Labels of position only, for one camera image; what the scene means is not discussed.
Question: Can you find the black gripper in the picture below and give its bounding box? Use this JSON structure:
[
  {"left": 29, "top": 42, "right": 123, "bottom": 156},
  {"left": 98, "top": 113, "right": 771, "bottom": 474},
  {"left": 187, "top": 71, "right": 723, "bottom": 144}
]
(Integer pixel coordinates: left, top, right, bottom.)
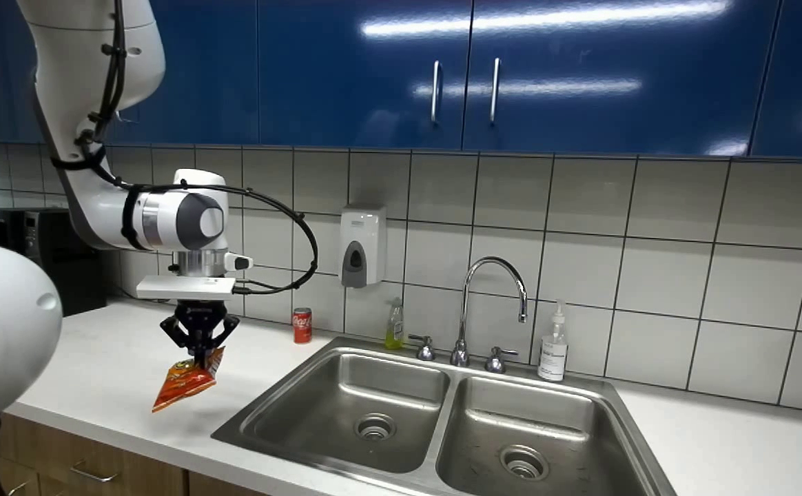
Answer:
[{"left": 159, "top": 299, "right": 242, "bottom": 368}]

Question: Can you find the orange snack packet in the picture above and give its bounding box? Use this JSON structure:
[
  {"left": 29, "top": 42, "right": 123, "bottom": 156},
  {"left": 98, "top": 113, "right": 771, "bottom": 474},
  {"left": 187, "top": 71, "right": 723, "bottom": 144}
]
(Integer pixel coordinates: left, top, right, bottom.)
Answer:
[{"left": 149, "top": 345, "right": 228, "bottom": 414}]

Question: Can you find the stainless steel double sink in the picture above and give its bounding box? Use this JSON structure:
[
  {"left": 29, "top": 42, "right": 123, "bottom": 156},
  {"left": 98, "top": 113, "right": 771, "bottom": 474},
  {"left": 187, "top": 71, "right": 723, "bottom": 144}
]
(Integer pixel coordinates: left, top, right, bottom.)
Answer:
[{"left": 210, "top": 332, "right": 680, "bottom": 496}]

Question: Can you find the red soda can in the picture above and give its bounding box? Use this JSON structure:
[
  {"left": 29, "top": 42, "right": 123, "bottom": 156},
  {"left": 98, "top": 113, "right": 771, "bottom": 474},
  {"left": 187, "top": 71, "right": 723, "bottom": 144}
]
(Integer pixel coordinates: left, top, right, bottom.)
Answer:
[{"left": 289, "top": 306, "right": 317, "bottom": 346}]

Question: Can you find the black coffee maker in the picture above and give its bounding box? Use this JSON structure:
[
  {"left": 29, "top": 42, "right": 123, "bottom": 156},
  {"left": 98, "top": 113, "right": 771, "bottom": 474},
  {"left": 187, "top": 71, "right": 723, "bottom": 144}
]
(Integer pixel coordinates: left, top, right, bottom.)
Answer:
[{"left": 0, "top": 206, "right": 116, "bottom": 319}]

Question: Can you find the wooden drawer front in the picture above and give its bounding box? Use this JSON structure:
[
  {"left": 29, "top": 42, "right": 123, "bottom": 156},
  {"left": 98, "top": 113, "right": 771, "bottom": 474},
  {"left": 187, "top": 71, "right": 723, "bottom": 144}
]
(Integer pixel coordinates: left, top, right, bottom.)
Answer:
[{"left": 0, "top": 411, "right": 192, "bottom": 496}]

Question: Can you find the green dish soap bottle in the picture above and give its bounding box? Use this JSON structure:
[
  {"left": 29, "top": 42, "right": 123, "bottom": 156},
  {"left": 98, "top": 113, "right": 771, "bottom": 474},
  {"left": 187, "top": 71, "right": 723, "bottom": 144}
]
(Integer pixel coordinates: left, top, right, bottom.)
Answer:
[{"left": 381, "top": 298, "right": 407, "bottom": 356}]

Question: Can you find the chrome gooseneck faucet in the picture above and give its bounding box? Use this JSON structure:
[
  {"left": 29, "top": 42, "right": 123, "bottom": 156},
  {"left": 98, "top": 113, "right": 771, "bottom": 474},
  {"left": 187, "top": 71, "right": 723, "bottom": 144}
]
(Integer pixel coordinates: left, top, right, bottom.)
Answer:
[{"left": 450, "top": 252, "right": 532, "bottom": 368}]

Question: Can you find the clear pump soap bottle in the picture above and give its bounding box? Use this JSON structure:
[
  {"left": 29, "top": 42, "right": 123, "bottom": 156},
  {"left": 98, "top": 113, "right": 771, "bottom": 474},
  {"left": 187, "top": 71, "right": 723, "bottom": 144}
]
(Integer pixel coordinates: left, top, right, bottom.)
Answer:
[{"left": 534, "top": 306, "right": 570, "bottom": 386}]

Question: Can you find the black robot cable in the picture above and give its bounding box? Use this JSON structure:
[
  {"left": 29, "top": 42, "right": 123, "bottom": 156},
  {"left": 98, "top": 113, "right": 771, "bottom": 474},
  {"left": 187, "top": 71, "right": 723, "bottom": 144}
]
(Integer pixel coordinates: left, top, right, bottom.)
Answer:
[{"left": 50, "top": 0, "right": 323, "bottom": 298}]

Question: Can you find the silver drawer handle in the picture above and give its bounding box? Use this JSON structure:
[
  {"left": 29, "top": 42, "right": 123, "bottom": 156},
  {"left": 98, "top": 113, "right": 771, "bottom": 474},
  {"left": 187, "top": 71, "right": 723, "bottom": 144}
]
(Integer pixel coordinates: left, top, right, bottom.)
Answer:
[{"left": 68, "top": 466, "right": 123, "bottom": 487}]

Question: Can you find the white wall soap dispenser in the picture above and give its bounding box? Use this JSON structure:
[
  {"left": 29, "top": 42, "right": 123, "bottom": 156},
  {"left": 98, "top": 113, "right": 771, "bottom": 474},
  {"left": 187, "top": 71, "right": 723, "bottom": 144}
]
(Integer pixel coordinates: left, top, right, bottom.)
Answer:
[{"left": 337, "top": 206, "right": 389, "bottom": 290}]

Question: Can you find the chrome faucet handle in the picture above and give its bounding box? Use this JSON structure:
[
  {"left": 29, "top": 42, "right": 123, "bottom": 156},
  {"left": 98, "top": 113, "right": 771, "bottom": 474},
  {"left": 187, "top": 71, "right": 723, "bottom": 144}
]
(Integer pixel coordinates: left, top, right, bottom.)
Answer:
[
  {"left": 481, "top": 345, "right": 521, "bottom": 375},
  {"left": 407, "top": 332, "right": 439, "bottom": 363}
]

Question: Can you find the silver cabinet handle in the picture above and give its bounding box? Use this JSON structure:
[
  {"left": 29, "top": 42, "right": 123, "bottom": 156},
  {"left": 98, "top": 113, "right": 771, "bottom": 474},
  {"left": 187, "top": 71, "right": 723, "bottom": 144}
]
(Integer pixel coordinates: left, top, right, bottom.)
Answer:
[
  {"left": 426, "top": 58, "right": 443, "bottom": 126},
  {"left": 488, "top": 55, "right": 505, "bottom": 130}
]

